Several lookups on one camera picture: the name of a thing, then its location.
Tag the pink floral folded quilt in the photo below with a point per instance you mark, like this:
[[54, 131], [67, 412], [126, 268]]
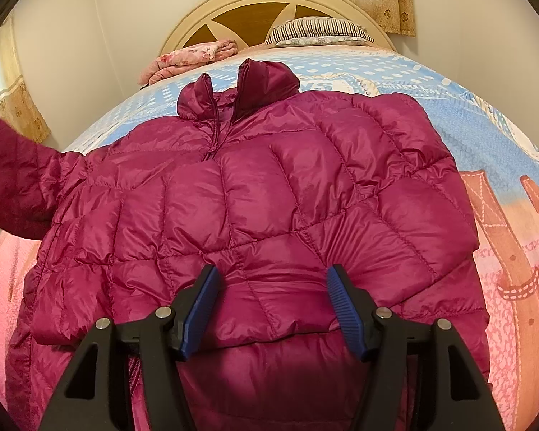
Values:
[[184, 58]]

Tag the striped pillow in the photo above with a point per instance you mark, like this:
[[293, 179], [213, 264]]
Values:
[[314, 29]]

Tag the cream round bed headboard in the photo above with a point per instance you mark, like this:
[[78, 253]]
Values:
[[233, 13]]

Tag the blue and pink printed blanket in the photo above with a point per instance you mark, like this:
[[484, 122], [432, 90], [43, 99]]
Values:
[[476, 112]]

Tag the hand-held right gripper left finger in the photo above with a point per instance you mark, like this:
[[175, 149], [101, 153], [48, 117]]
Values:
[[203, 298]]

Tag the person's left forearm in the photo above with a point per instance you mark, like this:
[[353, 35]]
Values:
[[13, 175]]

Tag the magenta puffer jacket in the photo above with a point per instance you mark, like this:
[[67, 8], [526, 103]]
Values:
[[274, 188]]

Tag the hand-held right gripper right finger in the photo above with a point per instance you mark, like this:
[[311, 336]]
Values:
[[343, 301]]

